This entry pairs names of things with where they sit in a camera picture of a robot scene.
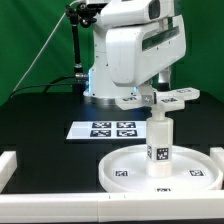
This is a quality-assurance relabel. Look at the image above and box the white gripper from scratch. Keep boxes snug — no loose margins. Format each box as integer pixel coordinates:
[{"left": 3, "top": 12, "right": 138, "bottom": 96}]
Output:
[{"left": 106, "top": 15, "right": 186, "bottom": 107}]

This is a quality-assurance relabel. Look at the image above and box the white cross-shaped table base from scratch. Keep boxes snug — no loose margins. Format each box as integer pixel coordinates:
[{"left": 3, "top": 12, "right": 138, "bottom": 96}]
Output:
[{"left": 115, "top": 87, "right": 200, "bottom": 120}]

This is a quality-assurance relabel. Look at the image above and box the white round table top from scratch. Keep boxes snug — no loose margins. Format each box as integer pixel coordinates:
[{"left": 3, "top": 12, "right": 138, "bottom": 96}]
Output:
[{"left": 98, "top": 144, "right": 223, "bottom": 193}]

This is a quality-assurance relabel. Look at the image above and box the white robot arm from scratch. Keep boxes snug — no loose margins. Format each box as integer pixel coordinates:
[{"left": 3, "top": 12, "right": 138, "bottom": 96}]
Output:
[{"left": 84, "top": 0, "right": 186, "bottom": 108}]

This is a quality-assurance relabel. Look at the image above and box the white marker sheet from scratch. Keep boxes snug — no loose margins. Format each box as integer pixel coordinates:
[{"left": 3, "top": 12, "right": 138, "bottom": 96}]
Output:
[{"left": 66, "top": 121, "right": 146, "bottom": 140}]

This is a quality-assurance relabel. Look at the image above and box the white front fence bar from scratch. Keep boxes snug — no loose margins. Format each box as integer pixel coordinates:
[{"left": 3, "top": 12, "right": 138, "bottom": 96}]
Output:
[{"left": 0, "top": 190, "right": 224, "bottom": 223}]

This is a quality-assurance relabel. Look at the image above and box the white left fence block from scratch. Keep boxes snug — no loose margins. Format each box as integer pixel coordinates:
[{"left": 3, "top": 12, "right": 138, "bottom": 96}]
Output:
[{"left": 0, "top": 151, "right": 17, "bottom": 193}]

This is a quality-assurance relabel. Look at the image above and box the black cable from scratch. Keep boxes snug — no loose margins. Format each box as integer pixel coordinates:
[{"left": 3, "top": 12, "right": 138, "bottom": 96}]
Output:
[{"left": 9, "top": 75, "right": 88, "bottom": 98}]

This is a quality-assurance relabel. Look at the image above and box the black camera stand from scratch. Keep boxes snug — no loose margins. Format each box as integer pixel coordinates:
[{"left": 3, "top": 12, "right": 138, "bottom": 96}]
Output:
[{"left": 65, "top": 2, "right": 96, "bottom": 91}]

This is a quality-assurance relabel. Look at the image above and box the white cable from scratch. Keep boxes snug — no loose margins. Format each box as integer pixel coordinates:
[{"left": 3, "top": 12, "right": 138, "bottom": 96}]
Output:
[{"left": 11, "top": 0, "right": 88, "bottom": 94}]

